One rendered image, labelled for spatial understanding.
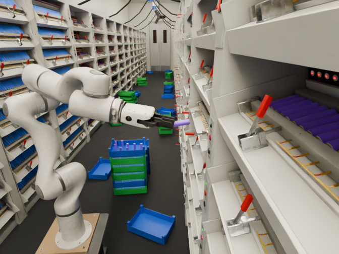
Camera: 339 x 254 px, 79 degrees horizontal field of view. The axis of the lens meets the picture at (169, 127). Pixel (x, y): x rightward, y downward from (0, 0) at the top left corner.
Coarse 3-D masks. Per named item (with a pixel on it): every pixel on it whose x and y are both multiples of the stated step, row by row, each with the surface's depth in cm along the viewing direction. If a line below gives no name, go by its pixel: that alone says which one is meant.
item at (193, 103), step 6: (192, 102) 120; (198, 102) 118; (192, 108) 120; (198, 108) 117; (192, 114) 111; (198, 120) 101; (198, 126) 94; (198, 132) 89; (198, 138) 84; (204, 144) 78; (204, 150) 64; (204, 156) 65
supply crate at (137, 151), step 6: (144, 138) 190; (120, 144) 191; (126, 144) 192; (132, 144) 193; (138, 144) 193; (144, 144) 192; (108, 150) 171; (114, 150) 183; (126, 150) 173; (132, 150) 173; (138, 150) 174; (144, 150) 174; (114, 156) 173; (120, 156) 174
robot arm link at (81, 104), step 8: (72, 96) 63; (80, 96) 64; (88, 96) 63; (96, 96) 63; (104, 96) 64; (72, 104) 63; (80, 104) 63; (88, 104) 63; (96, 104) 63; (104, 104) 64; (72, 112) 65; (80, 112) 64; (88, 112) 64; (96, 112) 64; (104, 112) 64; (104, 120) 66
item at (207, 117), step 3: (201, 102) 117; (201, 105) 112; (201, 108) 108; (204, 108) 106; (204, 111) 102; (201, 114) 103; (204, 114) 99; (207, 114) 97; (207, 117) 94; (207, 120) 91; (207, 123) 91; (204, 126) 90; (207, 129) 86
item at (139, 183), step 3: (114, 180) 183; (144, 180) 186; (114, 183) 184; (117, 183) 184; (120, 183) 184; (123, 183) 185; (126, 183) 185; (129, 183) 185; (132, 183) 186; (135, 183) 186; (138, 183) 186; (141, 183) 187; (144, 183) 187; (114, 186) 185; (117, 186) 185; (120, 186) 186; (123, 186) 186; (126, 186) 186; (129, 186) 187; (132, 186) 187
